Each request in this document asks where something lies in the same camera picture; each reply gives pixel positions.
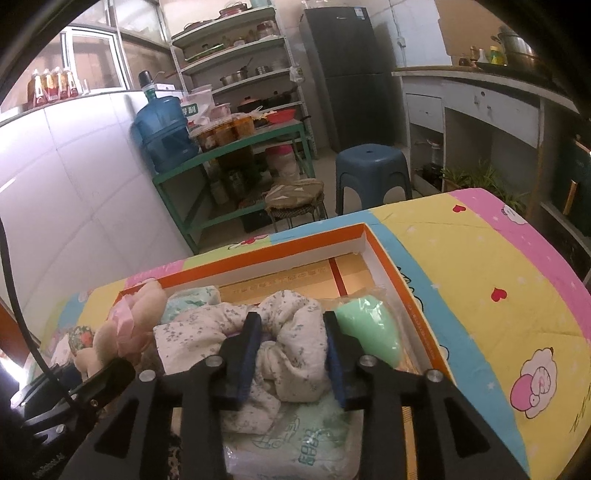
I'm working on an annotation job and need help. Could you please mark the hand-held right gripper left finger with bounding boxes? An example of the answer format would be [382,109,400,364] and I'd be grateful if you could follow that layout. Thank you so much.
[60,313,262,480]

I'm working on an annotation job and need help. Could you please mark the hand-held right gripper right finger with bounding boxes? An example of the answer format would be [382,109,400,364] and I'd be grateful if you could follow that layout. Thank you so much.
[323,311,529,480]

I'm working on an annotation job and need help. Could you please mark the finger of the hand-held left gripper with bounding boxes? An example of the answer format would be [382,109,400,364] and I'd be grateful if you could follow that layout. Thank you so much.
[68,357,137,412]

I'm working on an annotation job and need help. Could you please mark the cream plush bunny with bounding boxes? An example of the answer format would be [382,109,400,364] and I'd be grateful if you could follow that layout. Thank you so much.
[74,279,169,379]

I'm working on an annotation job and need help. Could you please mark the mint green puff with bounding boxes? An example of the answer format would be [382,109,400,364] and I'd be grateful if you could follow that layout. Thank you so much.
[332,295,403,367]

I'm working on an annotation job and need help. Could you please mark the white floral scrunchie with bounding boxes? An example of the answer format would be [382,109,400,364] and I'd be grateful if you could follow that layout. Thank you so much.
[152,290,333,421]

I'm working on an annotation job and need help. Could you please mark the green white tissue pack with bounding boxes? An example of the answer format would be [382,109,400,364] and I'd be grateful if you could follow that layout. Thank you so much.
[161,286,222,326]
[222,397,365,480]

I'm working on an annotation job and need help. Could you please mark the orange cardboard box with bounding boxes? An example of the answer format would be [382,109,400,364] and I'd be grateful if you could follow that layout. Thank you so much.
[117,222,458,480]

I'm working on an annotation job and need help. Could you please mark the round cushioned stool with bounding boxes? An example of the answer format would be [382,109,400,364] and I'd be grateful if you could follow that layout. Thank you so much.
[265,179,326,232]

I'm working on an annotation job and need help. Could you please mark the green metal table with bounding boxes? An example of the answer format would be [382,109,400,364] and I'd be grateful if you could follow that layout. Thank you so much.
[152,117,317,254]

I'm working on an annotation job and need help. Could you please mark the pink lidded plastic jar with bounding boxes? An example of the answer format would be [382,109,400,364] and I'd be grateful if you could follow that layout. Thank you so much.
[264,145,301,183]

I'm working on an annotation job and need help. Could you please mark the blue plastic stool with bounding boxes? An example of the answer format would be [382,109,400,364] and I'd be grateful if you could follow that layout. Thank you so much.
[335,144,413,217]

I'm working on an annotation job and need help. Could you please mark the green potted plants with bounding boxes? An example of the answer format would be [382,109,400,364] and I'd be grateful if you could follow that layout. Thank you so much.
[438,161,527,213]

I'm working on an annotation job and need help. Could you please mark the row of pickle jars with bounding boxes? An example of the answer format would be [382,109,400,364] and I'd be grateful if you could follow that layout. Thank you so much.
[191,113,257,151]

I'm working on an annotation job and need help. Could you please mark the blue water jug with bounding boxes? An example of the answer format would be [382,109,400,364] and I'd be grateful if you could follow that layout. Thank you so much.
[131,95,200,174]

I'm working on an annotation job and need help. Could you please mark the dark refrigerator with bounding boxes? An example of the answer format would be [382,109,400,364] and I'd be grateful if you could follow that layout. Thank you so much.
[299,7,409,153]

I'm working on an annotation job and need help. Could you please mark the row of red sauce bottles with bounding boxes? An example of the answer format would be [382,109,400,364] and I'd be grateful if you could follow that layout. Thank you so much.
[25,67,81,109]

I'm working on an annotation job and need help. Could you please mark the water jug pump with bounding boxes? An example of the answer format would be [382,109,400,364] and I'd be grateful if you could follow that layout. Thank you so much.
[139,69,158,104]

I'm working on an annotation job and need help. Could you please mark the white shelf rack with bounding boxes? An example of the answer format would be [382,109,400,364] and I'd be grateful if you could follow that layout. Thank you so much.
[171,7,319,158]

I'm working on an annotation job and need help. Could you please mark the white kitchen counter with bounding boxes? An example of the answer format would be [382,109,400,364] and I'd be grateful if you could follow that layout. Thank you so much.
[392,65,591,259]

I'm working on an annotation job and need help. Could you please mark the dark green bin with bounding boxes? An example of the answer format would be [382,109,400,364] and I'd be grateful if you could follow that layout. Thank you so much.
[554,134,591,215]

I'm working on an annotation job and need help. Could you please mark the interior sliding window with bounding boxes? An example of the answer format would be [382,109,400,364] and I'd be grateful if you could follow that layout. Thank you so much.
[0,0,174,121]

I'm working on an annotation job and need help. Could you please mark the steel pot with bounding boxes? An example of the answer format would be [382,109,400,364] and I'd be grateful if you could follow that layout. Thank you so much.
[496,25,541,63]

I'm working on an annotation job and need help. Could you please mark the black cable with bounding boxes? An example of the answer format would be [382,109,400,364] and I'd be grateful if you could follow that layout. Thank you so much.
[0,217,79,416]

